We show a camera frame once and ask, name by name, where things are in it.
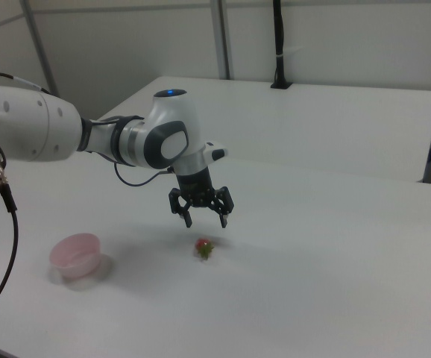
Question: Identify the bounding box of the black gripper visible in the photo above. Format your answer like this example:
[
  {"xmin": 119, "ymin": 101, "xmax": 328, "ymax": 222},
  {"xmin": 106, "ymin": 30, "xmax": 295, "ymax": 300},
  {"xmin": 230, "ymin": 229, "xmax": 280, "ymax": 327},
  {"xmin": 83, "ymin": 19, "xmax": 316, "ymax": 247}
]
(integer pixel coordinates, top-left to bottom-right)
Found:
[{"xmin": 168, "ymin": 166, "xmax": 236, "ymax": 229}]

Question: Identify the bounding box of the red strawberry with green leaves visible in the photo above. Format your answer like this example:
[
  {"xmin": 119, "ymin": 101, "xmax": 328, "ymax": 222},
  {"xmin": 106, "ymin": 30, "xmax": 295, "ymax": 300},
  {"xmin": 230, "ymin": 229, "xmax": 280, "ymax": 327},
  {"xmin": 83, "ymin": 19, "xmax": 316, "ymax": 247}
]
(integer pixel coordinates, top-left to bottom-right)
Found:
[{"xmin": 195, "ymin": 238, "xmax": 216, "ymax": 261}]

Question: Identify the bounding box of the pink plastic bowl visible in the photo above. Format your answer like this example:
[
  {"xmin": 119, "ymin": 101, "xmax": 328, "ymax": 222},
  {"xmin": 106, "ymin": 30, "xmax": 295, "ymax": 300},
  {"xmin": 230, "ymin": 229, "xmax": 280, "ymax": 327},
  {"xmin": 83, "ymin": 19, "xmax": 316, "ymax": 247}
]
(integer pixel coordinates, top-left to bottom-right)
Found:
[{"xmin": 48, "ymin": 233, "xmax": 102, "ymax": 280}]

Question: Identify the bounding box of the black pole with table clamp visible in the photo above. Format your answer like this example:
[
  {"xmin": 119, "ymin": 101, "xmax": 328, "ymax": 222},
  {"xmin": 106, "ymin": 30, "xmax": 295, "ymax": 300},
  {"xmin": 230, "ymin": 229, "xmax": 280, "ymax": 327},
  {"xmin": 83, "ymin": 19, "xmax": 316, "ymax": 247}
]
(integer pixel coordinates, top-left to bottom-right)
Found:
[{"xmin": 270, "ymin": 0, "xmax": 293, "ymax": 90}]

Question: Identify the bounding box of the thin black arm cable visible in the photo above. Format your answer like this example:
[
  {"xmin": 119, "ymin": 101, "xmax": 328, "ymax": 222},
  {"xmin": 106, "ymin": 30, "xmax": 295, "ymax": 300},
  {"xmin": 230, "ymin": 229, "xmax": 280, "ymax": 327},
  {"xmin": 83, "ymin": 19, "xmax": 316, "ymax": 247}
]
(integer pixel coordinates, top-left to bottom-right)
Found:
[{"xmin": 113, "ymin": 161, "xmax": 174, "ymax": 187}]

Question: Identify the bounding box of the grey metal frame post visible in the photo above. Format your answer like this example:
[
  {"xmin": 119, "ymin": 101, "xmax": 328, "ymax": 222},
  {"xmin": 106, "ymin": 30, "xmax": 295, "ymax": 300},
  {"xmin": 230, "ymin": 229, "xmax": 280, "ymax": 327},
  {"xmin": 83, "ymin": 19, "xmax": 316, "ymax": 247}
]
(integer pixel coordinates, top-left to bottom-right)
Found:
[
  {"xmin": 23, "ymin": 0, "xmax": 60, "ymax": 97},
  {"xmin": 210, "ymin": 0, "xmax": 235, "ymax": 80}
]

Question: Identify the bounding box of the thick black cable with connector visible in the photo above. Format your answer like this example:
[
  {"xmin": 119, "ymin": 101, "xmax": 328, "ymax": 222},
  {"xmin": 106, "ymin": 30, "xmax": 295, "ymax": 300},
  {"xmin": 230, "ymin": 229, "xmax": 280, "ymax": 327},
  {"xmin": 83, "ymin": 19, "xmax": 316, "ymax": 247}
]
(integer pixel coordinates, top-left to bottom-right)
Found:
[{"xmin": 0, "ymin": 70, "xmax": 52, "ymax": 324}]

